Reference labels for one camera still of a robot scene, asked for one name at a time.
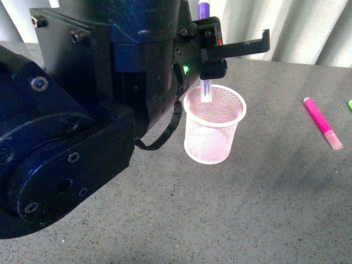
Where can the dark blue left robot arm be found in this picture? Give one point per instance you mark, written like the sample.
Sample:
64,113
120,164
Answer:
113,76

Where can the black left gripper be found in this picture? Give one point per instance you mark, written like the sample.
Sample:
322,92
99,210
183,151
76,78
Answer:
202,39

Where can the pink mesh cup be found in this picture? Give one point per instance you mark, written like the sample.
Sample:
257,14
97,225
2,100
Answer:
210,126

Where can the pink marker pen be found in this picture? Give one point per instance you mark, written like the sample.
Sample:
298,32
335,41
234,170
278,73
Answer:
322,123

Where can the purple marker pen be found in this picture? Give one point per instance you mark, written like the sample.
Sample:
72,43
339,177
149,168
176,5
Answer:
203,11

